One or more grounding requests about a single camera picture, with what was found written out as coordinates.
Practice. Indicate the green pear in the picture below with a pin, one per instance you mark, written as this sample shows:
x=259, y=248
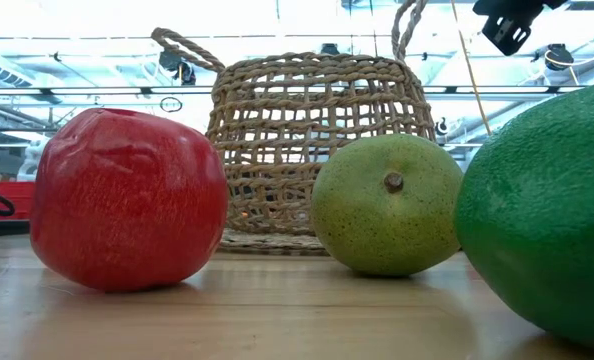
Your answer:
x=387, y=215

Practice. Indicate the red apple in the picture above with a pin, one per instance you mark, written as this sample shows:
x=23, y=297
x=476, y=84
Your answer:
x=127, y=200

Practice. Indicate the small black ceiling reel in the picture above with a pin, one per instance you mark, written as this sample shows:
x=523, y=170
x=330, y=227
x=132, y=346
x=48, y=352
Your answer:
x=442, y=126

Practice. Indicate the small black ceiling device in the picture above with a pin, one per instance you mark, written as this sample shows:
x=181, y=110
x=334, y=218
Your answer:
x=329, y=49

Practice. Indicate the large green lime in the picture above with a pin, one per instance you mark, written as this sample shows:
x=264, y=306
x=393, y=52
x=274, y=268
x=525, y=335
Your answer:
x=552, y=215

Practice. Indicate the round woven placemat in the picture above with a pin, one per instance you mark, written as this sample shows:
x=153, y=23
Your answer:
x=272, y=244

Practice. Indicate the white robot figure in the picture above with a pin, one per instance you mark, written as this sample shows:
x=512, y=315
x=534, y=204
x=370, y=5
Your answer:
x=32, y=162

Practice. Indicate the red storage bins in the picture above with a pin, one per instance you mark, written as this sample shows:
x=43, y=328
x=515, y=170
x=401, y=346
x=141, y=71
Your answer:
x=19, y=197

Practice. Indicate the long ceiling light rail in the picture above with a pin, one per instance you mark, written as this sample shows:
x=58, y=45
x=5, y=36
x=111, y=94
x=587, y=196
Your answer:
x=27, y=88

